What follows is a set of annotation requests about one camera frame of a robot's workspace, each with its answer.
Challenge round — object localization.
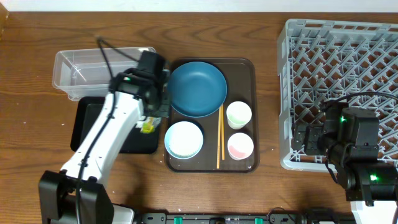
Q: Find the yellow green snack wrapper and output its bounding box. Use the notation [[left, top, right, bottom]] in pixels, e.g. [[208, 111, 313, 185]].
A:
[[135, 116, 162, 134]]

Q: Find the white cup pink inside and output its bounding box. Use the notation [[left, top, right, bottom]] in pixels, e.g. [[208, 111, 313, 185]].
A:
[[227, 133, 254, 161]]

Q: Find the light blue rice bowl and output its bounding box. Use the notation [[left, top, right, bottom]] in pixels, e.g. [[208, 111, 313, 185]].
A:
[[164, 121, 204, 159]]

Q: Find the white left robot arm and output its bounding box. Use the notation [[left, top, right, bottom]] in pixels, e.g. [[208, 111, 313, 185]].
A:
[[39, 51, 171, 223]]

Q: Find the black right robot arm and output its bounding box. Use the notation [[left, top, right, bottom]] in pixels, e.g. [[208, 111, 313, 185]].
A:
[[293, 100, 397, 223]]

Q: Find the grey dishwasher rack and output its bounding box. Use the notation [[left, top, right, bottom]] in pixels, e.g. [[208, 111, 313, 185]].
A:
[[277, 19, 397, 172]]

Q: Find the blue plate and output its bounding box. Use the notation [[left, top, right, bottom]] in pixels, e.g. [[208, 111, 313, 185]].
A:
[[167, 61, 228, 118]]

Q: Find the clear plastic bin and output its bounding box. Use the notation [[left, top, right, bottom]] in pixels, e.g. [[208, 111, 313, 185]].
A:
[[52, 47, 156, 101]]

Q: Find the white cup green inside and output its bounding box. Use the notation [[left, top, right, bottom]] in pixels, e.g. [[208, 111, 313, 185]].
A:
[[226, 101, 252, 129]]

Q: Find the right wooden chopstick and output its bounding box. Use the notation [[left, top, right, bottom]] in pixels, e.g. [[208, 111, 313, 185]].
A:
[[221, 104, 225, 161]]

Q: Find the wooden chopstick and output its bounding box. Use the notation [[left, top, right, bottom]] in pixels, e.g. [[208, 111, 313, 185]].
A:
[[216, 106, 221, 169], [221, 104, 225, 161]]

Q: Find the black plastic tray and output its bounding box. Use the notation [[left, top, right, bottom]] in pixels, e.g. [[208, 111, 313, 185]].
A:
[[70, 96, 160, 154]]

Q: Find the dark brown serving tray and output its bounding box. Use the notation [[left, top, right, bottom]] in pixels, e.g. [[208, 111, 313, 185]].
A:
[[165, 58, 260, 174]]

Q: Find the left wooden chopstick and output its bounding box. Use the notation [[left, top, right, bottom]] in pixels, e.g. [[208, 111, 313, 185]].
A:
[[216, 106, 221, 169]]

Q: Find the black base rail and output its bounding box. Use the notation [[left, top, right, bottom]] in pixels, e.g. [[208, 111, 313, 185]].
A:
[[133, 207, 356, 224]]

